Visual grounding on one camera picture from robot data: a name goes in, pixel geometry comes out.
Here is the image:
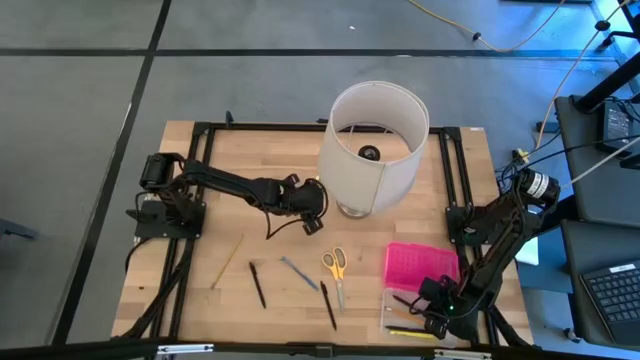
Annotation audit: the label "black camera rig beam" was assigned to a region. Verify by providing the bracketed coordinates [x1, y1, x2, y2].
[0, 338, 640, 360]

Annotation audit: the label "cream cable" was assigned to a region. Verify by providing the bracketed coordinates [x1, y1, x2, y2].
[534, 0, 634, 151]

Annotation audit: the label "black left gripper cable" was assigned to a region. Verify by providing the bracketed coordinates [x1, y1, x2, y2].
[264, 209, 307, 241]

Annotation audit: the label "clear plastic supply box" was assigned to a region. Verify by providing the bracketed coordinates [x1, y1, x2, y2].
[380, 287, 459, 349]

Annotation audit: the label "blue pen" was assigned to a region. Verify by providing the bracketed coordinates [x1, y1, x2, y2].
[280, 256, 320, 292]

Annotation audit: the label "yellow extension cord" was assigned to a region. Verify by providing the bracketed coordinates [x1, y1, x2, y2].
[407, 0, 569, 54]

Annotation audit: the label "black stand leg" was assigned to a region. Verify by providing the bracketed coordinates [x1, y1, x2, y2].
[573, 62, 640, 114]

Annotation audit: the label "silver beam bracket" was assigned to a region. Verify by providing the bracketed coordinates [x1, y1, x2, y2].
[432, 348, 494, 360]
[156, 342, 215, 356]

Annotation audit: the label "black laptop keyboard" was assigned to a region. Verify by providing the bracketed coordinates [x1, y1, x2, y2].
[579, 260, 640, 347]

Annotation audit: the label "black power adapter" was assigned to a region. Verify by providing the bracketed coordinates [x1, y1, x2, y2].
[599, 99, 635, 154]

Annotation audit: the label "yellow pen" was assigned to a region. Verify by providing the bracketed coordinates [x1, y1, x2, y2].
[389, 329, 436, 341]

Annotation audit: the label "yellow handled scissors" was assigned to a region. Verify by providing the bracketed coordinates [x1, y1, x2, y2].
[321, 245, 349, 314]

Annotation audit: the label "pink perforated box lid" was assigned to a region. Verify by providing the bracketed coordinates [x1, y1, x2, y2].
[383, 241, 461, 294]

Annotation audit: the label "black aluminium table frame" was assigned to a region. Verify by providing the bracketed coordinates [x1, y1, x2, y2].
[112, 119, 534, 351]

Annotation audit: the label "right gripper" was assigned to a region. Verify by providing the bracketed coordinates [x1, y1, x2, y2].
[418, 275, 469, 342]

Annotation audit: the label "light wooden stick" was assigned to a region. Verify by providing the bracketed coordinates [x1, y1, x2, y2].
[209, 233, 245, 290]

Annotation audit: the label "grey chair foot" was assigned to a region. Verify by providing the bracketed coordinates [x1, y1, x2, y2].
[0, 218, 40, 241]

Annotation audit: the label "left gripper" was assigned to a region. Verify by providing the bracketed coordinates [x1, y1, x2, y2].
[284, 173, 329, 237]

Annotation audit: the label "white paper sheet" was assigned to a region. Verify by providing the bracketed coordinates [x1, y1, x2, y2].
[517, 237, 541, 267]

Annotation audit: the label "white shade silver table lamp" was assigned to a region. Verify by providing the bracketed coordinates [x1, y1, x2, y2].
[317, 80, 431, 220]

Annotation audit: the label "dark grey side table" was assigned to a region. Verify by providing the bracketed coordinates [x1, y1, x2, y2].
[553, 93, 640, 226]
[560, 218, 640, 351]

